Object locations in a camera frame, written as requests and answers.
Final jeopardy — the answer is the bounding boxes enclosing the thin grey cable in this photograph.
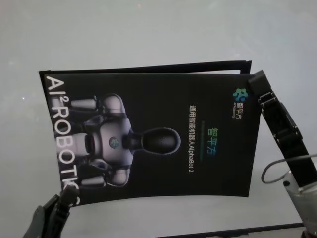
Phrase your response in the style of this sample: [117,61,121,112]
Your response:
[262,155,317,184]

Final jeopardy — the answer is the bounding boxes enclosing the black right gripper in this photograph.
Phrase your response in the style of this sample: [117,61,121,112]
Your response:
[247,70,317,191]

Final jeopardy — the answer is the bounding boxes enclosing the long black tape strip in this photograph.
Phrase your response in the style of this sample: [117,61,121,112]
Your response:
[39,59,253,75]

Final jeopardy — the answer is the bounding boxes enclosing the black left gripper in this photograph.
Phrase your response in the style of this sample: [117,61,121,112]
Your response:
[24,186,78,238]

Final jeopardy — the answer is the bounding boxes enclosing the black AI robotics poster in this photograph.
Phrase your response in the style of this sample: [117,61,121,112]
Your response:
[39,68,263,207]

